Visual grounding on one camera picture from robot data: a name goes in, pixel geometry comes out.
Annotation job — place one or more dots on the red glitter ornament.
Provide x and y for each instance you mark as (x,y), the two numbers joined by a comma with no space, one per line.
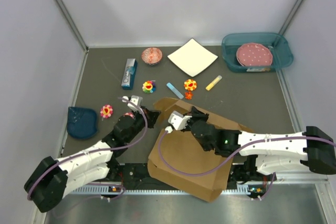
(188,95)

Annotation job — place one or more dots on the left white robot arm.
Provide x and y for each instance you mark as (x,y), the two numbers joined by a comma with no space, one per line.
(53,179)

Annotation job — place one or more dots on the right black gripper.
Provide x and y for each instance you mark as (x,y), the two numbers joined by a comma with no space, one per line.
(195,114)

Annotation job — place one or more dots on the white square plate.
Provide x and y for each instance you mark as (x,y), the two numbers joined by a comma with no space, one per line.
(192,58)

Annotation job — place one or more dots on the blue toothpaste box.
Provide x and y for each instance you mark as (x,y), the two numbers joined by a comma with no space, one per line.
(129,74)

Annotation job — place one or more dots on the pink polka dot plate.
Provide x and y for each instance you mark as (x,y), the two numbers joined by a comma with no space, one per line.
(254,55)

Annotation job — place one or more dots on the red patterned bowl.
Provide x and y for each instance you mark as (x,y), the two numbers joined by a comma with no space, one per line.
(152,56)

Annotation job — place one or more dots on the rainbow flower plush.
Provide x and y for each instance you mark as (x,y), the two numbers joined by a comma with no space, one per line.
(149,86)

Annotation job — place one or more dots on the teal plastic bin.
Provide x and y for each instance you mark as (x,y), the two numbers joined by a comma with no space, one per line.
(277,44)

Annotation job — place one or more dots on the dark blue leaf dish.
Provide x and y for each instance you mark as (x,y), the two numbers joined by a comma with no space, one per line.
(82,123)

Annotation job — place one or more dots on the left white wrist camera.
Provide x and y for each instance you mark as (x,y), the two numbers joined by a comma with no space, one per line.
(133,102)

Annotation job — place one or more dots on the orange flower plush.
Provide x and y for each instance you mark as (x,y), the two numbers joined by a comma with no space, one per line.
(190,85)

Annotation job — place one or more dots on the blue marker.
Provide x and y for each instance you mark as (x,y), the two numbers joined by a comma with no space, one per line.
(175,90)

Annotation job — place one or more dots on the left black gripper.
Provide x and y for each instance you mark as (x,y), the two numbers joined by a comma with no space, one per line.
(151,116)

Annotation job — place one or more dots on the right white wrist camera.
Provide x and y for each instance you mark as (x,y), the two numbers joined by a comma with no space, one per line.
(177,122)

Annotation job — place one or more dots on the pink flower plush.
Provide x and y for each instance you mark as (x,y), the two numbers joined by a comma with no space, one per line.
(106,111)
(131,114)

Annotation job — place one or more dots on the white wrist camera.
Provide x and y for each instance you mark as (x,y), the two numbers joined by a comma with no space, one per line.
(177,122)
(133,102)

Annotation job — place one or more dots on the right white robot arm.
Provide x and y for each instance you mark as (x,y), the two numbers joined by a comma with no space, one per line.
(270,153)

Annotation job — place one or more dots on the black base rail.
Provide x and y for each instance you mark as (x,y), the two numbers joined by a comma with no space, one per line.
(135,176)

